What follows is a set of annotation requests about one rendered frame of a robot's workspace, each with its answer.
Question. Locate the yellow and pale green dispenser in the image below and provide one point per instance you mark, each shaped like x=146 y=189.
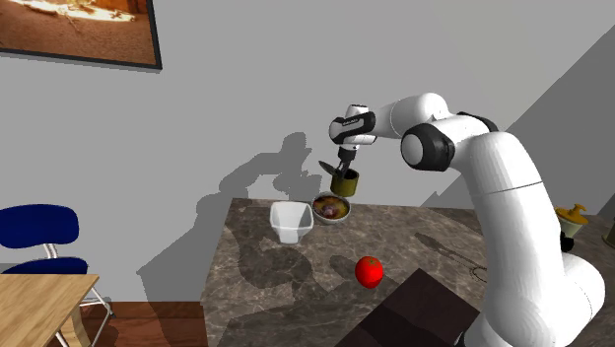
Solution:
x=572 y=217

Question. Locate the patterned bowl with food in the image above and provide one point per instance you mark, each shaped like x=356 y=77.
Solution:
x=331 y=209

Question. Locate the red tomato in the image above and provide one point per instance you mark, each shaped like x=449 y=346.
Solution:
x=369 y=273

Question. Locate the blue chair with metal frame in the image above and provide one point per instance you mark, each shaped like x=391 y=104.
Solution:
x=36 y=226

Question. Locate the olive green tin can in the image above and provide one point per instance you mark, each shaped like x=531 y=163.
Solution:
x=345 y=185

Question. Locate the light wooden table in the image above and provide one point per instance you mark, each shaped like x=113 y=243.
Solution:
x=33 y=300

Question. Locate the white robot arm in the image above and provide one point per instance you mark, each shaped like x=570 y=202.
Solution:
x=504 y=192

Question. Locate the framed orange wall picture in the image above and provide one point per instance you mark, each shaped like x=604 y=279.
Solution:
x=77 y=33

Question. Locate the dark robot stand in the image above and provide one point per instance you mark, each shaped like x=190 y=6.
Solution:
x=418 y=312

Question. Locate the white square bowl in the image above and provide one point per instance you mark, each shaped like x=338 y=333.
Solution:
x=289 y=223

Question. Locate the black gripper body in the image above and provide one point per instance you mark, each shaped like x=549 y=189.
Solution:
x=347 y=155

